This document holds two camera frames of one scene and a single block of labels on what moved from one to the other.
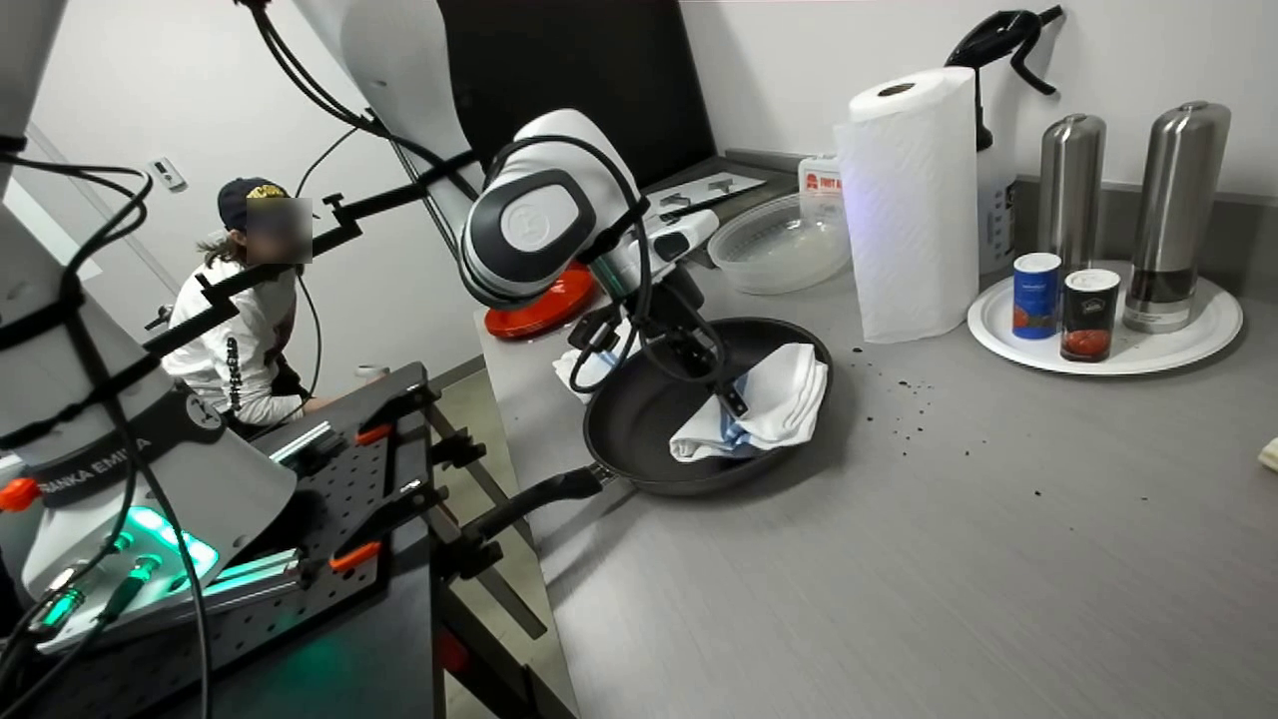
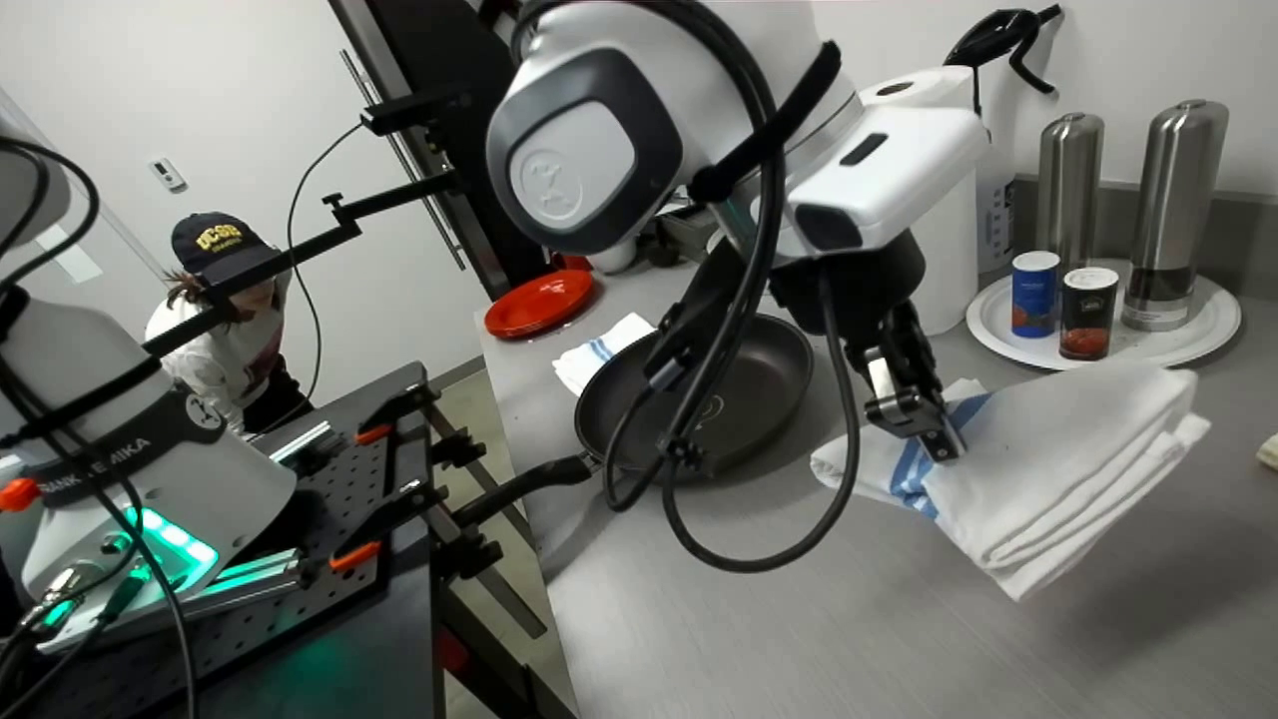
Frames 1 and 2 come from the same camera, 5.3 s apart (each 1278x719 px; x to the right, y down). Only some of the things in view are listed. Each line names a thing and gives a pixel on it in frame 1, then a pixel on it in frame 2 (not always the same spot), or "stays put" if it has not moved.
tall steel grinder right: (1180, 210) stays put
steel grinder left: (1072, 188) stays put
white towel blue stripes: (781, 397) -> (1047, 460)
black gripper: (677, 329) -> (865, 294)
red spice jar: (1088, 314) stays put
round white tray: (1135, 350) stays put
